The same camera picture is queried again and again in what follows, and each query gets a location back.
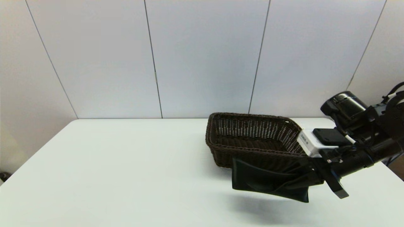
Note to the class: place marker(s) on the small dark floor object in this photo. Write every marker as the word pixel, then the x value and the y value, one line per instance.
pixel 4 176

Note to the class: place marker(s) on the dark brown wicker basket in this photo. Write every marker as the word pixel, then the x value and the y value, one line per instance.
pixel 252 148

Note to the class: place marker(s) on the black leather glasses case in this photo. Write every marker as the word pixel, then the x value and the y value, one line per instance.
pixel 255 179

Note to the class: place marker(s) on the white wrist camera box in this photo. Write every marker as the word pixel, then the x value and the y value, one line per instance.
pixel 311 143

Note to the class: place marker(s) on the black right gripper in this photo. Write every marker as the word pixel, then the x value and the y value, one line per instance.
pixel 350 162

